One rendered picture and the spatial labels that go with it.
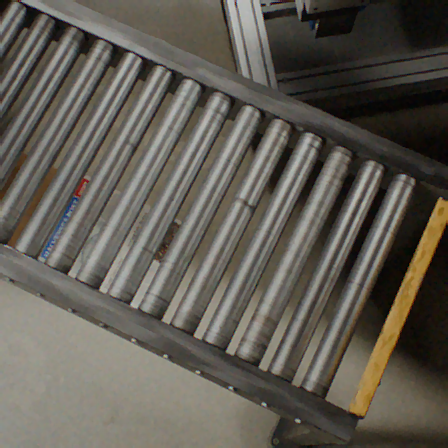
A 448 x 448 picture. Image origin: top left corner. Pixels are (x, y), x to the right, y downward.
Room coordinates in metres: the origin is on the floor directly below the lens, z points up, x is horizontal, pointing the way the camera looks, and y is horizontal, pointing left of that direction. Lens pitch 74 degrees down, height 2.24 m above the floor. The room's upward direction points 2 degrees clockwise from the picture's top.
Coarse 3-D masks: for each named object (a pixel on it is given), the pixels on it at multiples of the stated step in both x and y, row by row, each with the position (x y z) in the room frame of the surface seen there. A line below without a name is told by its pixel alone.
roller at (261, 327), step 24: (336, 168) 0.53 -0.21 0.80; (312, 192) 0.48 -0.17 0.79; (336, 192) 0.48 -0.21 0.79; (312, 216) 0.43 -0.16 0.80; (288, 240) 0.39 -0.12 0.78; (312, 240) 0.39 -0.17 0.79; (288, 264) 0.34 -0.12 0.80; (288, 288) 0.29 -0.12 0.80; (264, 312) 0.25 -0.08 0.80; (264, 336) 0.20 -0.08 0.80
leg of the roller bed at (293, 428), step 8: (296, 424) 0.07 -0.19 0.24; (288, 432) 0.06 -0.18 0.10; (296, 432) 0.05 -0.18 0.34; (304, 432) 0.05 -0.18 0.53; (312, 432) 0.05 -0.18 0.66; (288, 440) 0.04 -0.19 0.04; (296, 440) 0.04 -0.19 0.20; (304, 440) 0.04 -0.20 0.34; (312, 440) 0.03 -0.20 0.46; (320, 440) 0.03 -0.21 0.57; (328, 440) 0.03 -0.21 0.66
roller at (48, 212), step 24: (120, 72) 0.71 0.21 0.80; (120, 96) 0.66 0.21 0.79; (96, 120) 0.61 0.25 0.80; (72, 144) 0.56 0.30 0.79; (96, 144) 0.56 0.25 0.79; (72, 168) 0.51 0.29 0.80; (48, 192) 0.46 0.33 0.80; (72, 192) 0.47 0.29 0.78; (48, 216) 0.42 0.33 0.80; (24, 240) 0.37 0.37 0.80
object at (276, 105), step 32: (32, 0) 0.86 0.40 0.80; (64, 0) 0.87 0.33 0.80; (96, 32) 0.80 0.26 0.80; (128, 32) 0.80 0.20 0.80; (160, 64) 0.73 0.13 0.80; (192, 64) 0.73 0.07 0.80; (256, 96) 0.67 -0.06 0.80; (288, 96) 0.67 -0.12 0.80; (320, 128) 0.61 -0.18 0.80; (352, 128) 0.61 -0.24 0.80; (320, 160) 0.59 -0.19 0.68; (384, 160) 0.55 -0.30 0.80; (416, 160) 0.55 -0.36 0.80; (416, 192) 0.51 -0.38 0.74
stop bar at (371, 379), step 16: (432, 224) 0.42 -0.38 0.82; (432, 240) 0.39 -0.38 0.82; (416, 256) 0.36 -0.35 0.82; (416, 272) 0.33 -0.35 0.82; (400, 288) 0.30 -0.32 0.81; (416, 288) 0.30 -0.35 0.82; (400, 304) 0.27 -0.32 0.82; (400, 320) 0.24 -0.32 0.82; (384, 336) 0.21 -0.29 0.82; (384, 352) 0.18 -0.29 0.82; (368, 368) 0.15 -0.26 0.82; (384, 368) 0.15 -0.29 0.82; (368, 384) 0.12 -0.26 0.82; (352, 400) 0.10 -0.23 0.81; (368, 400) 0.10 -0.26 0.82
